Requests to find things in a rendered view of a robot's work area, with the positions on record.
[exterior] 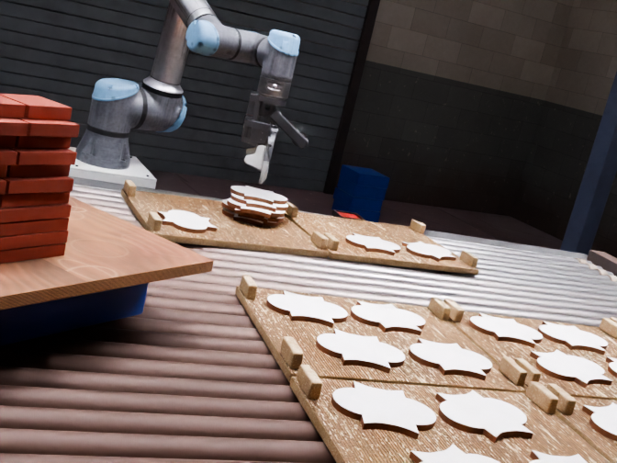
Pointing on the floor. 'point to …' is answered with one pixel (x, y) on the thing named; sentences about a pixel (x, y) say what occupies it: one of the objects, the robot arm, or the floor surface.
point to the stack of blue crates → (360, 192)
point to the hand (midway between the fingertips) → (263, 179)
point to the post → (595, 182)
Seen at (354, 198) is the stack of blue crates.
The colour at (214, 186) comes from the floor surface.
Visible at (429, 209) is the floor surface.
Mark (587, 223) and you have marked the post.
